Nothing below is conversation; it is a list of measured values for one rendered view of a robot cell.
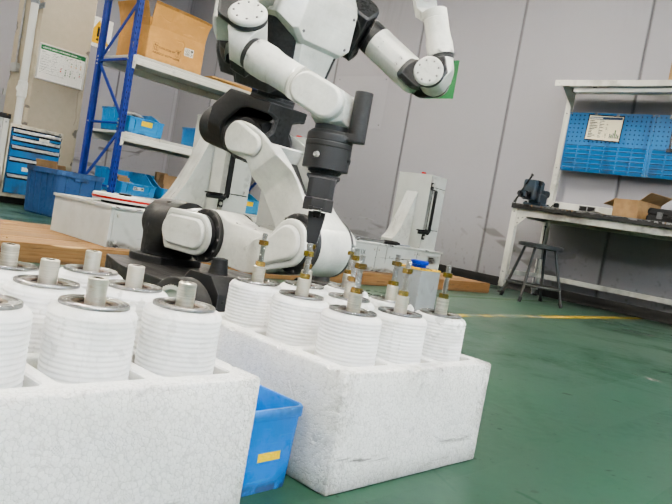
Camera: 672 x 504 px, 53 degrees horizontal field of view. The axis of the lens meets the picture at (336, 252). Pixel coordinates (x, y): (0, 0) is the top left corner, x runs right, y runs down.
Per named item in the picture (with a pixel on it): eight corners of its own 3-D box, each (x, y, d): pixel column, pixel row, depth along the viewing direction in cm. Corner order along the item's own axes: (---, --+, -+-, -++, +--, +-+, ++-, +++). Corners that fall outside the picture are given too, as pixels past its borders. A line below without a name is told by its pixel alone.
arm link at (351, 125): (297, 142, 126) (308, 81, 125) (319, 151, 136) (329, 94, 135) (354, 150, 122) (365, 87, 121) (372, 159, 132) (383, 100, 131)
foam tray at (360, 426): (173, 408, 122) (190, 310, 121) (324, 394, 151) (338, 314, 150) (324, 497, 95) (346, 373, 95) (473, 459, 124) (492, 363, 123)
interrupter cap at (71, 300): (44, 299, 74) (45, 292, 74) (108, 300, 80) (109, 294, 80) (77, 314, 69) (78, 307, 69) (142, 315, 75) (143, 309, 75)
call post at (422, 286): (370, 403, 149) (395, 264, 147) (390, 401, 154) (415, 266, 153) (395, 414, 144) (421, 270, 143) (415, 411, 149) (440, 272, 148)
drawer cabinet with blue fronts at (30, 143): (-26, 195, 622) (-14, 120, 618) (26, 202, 657) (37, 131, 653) (0, 202, 583) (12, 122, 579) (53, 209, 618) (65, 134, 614)
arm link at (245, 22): (205, 19, 130) (218, -46, 143) (209, 73, 140) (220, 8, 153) (266, 24, 130) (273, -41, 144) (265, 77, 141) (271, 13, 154)
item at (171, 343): (105, 441, 84) (128, 297, 83) (171, 432, 91) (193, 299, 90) (147, 470, 77) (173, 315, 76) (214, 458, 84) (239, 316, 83)
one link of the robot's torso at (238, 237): (179, 205, 183) (305, 211, 151) (236, 214, 198) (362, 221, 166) (173, 263, 183) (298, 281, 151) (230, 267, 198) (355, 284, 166)
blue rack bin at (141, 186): (89, 187, 619) (93, 164, 618) (126, 193, 648) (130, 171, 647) (118, 193, 586) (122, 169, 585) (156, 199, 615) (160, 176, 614)
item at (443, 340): (399, 400, 129) (417, 306, 128) (450, 412, 127) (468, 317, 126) (392, 412, 119) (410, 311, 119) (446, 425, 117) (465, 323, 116)
